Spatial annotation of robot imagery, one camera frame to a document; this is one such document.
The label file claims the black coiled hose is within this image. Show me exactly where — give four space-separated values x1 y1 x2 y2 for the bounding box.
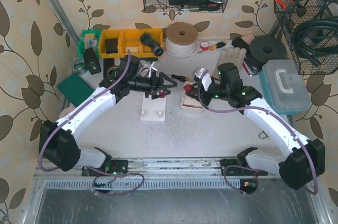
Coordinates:
292 16 338 61

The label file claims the brown tape roll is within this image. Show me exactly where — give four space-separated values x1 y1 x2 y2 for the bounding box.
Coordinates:
107 66 118 76

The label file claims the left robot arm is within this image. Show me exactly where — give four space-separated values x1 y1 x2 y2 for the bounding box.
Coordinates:
38 54 177 172

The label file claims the white cable spool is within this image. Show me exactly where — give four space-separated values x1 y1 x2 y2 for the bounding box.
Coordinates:
165 22 198 59

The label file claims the black sanding block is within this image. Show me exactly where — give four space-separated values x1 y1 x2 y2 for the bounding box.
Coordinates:
231 37 250 54

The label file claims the round beige power socket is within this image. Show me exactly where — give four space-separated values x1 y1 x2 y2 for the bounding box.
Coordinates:
58 107 76 123

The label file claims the black orange screwdriver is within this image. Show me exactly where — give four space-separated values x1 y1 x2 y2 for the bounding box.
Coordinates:
171 74 190 82

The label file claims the black box in bin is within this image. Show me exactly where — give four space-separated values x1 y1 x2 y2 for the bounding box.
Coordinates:
105 38 118 54

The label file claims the large red spring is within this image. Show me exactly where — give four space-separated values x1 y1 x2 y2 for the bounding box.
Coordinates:
184 84 193 92
158 90 166 98

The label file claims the white peg base plate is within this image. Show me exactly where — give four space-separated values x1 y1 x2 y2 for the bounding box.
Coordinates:
140 94 166 122

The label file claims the black pipe fitting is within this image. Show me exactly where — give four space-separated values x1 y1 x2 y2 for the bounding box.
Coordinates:
139 33 164 57

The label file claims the black battery charger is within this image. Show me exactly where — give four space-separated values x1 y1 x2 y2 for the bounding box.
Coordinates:
83 48 101 75

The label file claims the white spring tray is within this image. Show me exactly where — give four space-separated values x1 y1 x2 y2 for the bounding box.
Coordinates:
181 90 204 114

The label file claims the green small bin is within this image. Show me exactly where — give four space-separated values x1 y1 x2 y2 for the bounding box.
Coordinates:
78 30 102 58

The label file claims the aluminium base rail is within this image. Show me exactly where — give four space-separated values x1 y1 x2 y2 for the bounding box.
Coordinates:
34 157 278 190

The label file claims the yellow triple bin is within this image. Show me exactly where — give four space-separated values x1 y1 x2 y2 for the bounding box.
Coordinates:
99 28 164 60

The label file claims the red handled hex key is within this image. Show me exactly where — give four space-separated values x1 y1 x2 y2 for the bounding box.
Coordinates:
243 60 260 77

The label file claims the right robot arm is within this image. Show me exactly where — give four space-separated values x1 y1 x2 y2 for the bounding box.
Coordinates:
186 62 325 195

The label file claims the beige work glove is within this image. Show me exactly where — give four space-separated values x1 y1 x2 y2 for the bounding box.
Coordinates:
216 47 247 70

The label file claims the yellow black screwdriver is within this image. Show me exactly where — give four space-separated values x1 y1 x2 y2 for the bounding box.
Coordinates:
198 41 227 54

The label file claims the black cable spool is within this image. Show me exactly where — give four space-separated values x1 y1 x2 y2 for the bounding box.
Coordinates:
246 35 287 70

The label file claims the red white tape roll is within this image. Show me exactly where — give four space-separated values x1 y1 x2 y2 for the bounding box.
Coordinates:
200 41 209 51

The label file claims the clear teal storage box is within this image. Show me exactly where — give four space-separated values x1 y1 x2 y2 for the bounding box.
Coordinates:
259 59 311 115

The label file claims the right wire basket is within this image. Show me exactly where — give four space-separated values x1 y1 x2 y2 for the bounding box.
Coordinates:
274 0 337 75

